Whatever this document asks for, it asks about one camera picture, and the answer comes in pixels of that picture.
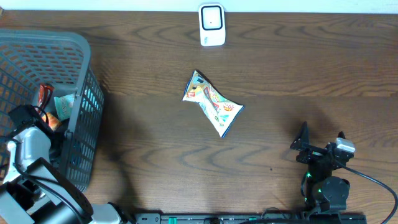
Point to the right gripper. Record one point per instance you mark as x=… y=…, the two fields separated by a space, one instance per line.
x=301 y=144

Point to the cream snack bag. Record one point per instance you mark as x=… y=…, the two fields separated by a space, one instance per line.
x=220 y=111

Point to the light blue wipes packet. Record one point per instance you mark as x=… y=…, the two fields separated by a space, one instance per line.
x=64 y=106

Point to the small orange packet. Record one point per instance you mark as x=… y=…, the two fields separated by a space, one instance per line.
x=52 y=121

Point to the red snack bar wrapper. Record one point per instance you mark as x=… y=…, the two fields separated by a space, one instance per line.
x=45 y=94

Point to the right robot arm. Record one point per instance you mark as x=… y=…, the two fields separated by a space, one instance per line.
x=324 y=193

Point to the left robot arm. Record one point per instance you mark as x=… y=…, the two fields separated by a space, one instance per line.
x=38 y=193

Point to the white barcode scanner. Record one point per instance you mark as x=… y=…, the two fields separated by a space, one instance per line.
x=212 y=25

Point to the grey plastic shopping basket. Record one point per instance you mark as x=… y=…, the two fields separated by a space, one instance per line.
x=30 y=58

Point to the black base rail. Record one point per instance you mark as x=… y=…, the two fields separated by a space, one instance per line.
x=270 y=217

